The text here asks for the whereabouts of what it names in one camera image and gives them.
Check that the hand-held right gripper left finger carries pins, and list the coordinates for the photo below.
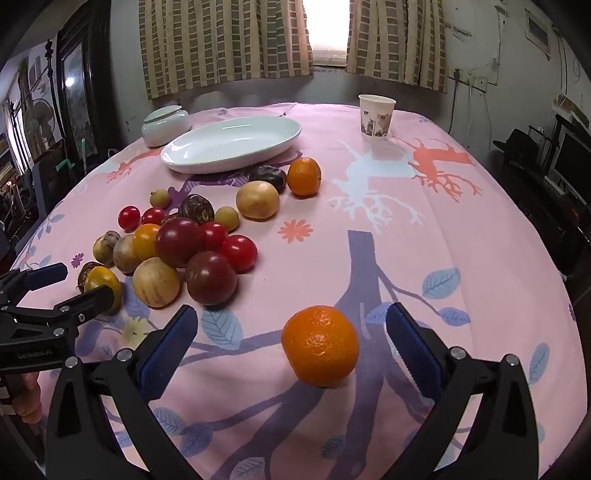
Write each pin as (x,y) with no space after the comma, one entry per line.
(168,350)

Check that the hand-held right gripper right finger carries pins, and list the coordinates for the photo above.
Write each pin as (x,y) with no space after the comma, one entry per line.
(411,346)

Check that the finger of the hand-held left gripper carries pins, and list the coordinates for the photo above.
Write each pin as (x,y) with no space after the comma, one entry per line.
(44,276)
(81,308)

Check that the brown round fruit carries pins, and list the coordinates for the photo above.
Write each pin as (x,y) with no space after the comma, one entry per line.
(84,273)

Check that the green-yellow tomato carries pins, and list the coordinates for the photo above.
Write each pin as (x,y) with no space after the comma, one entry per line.
(104,280)

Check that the small tan round fruit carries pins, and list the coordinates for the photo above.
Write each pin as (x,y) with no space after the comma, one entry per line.
(104,248)
(125,254)
(156,281)

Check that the dark red plum front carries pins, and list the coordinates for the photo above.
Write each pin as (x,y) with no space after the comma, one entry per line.
(211,277)

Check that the dark red plum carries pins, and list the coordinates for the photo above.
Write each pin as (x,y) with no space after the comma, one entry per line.
(211,277)
(178,242)

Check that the mandarin orange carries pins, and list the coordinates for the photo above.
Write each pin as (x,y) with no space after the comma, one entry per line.
(304,177)
(320,345)

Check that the orange-yellow tomato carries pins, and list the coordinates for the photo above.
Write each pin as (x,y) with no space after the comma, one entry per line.
(147,240)

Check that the red cherry tomato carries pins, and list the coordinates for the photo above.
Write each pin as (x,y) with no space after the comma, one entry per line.
(213,236)
(153,214)
(129,217)
(238,252)

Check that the dark red plum back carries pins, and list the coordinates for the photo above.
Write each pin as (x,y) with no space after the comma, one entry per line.
(178,242)

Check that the longan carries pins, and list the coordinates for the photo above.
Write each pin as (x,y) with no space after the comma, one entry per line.
(159,198)
(226,218)

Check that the large yellow-tan round fruit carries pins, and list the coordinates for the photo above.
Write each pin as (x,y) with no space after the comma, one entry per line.
(257,199)

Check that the white oval plate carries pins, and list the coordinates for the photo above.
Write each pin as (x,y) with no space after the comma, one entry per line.
(221,143)

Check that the person's left hand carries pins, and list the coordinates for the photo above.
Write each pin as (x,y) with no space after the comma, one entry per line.
(27,397)

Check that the pink printed tablecloth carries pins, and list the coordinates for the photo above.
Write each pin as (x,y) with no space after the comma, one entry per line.
(461,277)

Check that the standing fan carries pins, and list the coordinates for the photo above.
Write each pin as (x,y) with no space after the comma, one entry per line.
(41,117)

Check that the white lidded ceramic jar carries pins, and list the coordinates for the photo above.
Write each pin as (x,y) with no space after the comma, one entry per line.
(161,127)

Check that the black desk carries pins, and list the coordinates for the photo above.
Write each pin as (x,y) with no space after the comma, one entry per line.
(545,198)

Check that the dark wooden cabinet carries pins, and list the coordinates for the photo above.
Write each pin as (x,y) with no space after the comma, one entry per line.
(83,69)

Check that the printed paper cup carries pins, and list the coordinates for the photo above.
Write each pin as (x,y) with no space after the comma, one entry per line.
(376,117)

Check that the black hat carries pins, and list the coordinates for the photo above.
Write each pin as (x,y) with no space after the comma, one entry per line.
(521,141)

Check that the computer monitor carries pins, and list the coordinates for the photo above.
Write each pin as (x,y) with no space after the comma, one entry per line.
(572,154)

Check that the checked beige curtain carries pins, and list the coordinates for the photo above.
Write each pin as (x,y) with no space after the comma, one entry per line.
(207,41)
(397,37)

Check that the cardboard box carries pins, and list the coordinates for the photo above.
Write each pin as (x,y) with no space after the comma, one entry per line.
(568,106)

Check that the bright window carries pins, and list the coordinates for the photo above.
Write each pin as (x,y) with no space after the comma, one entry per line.
(325,27)

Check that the wall socket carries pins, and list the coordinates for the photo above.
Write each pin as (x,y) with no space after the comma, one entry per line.
(479,80)

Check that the white wall vent frame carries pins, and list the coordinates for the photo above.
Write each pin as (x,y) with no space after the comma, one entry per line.
(538,30)

